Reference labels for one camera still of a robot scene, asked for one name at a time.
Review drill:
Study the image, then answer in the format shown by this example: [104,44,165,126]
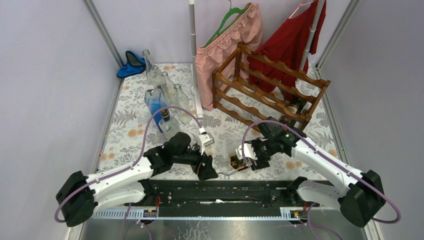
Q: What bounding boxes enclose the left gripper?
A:
[172,144,219,181]

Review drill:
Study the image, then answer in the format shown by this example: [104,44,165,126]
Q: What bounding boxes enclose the clear square liquor bottle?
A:
[217,155,249,177]

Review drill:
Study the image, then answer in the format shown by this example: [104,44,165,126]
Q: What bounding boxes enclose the dark green wine bottle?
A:
[279,96,307,127]

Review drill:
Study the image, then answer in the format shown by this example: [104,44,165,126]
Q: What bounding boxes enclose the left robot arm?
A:
[54,131,218,227]

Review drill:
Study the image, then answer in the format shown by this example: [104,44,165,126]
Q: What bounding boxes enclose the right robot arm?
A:
[235,118,387,228]

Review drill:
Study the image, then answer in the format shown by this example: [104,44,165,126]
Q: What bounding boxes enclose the clear liquor bottle gold label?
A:
[158,109,181,140]

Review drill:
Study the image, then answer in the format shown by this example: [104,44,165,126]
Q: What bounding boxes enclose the wooden wine rack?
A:
[211,42,331,132]

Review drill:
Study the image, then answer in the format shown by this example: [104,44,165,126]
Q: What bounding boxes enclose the blue glass bottle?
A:
[144,86,168,116]

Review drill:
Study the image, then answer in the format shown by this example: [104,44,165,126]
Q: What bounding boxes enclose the clear glass bottle tall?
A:
[142,49,165,88]

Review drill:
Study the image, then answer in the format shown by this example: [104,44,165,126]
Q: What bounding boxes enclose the white pole base foot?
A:
[190,86,204,119]

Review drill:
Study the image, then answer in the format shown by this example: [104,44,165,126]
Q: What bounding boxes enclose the red garment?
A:
[247,0,327,92]

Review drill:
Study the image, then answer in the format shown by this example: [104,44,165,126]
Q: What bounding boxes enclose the floral tablecloth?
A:
[97,73,340,180]

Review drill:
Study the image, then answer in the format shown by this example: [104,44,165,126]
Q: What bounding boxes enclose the pink skirt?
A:
[195,2,264,111]

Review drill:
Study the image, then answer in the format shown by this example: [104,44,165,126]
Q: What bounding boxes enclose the blue cloth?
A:
[116,50,146,79]

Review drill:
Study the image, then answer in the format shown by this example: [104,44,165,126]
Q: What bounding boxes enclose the green clothes hanger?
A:
[203,0,249,48]

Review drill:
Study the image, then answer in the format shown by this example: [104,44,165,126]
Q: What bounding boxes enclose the pink clothes hanger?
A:
[288,0,314,19]

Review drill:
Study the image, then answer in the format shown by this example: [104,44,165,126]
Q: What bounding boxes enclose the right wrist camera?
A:
[235,143,258,165]

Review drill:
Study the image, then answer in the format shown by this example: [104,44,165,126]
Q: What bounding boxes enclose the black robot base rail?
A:
[132,179,312,218]

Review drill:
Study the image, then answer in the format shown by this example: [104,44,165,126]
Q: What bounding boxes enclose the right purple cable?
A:
[240,119,402,225]

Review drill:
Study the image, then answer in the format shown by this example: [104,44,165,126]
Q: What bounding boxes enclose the purple cable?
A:
[53,105,205,224]
[240,119,402,225]

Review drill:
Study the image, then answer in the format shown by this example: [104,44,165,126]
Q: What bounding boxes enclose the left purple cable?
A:
[53,105,205,224]

